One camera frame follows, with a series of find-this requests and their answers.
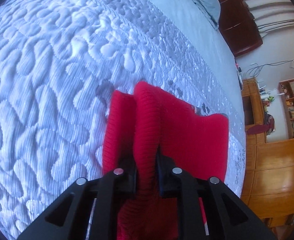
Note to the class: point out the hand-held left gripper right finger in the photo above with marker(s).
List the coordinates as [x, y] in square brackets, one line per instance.
[165, 177]

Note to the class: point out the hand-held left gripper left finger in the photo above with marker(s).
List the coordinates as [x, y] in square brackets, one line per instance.
[125, 178]

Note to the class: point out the red knitted sweater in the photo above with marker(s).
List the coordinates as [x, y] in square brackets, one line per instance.
[187, 140]

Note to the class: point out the dark red hanging cloth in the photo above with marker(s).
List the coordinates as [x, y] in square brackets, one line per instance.
[257, 130]

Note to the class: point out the wooden cabinet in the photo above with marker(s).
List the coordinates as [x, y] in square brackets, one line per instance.
[274, 170]

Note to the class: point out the grey quilted bedspread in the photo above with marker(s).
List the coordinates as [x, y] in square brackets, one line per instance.
[49, 80]

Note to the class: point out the dark wooden headboard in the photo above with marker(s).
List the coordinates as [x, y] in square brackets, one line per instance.
[237, 25]

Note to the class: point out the wooden wall shelf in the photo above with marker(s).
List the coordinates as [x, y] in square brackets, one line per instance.
[293, 105]

